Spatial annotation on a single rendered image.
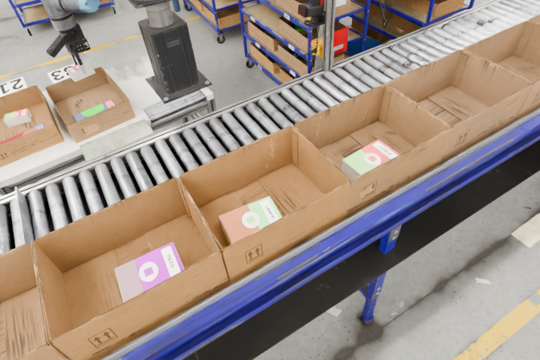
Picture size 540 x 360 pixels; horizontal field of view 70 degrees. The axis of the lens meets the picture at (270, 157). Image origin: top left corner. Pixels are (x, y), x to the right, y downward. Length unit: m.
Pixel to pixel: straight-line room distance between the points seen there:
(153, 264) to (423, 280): 1.45
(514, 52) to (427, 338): 1.34
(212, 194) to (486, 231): 1.65
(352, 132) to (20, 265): 1.10
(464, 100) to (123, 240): 1.33
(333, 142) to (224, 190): 0.44
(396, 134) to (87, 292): 1.11
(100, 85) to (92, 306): 1.31
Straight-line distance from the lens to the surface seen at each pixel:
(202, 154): 1.61
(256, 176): 1.28
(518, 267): 2.38
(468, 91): 1.74
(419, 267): 2.19
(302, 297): 1.35
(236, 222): 1.10
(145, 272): 1.08
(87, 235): 1.18
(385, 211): 1.19
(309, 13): 1.88
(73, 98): 2.18
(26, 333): 1.22
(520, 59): 2.05
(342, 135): 1.42
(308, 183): 1.26
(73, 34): 1.95
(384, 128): 1.48
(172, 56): 1.89
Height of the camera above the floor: 1.84
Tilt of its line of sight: 45 degrees down
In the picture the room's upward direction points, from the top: 5 degrees counter-clockwise
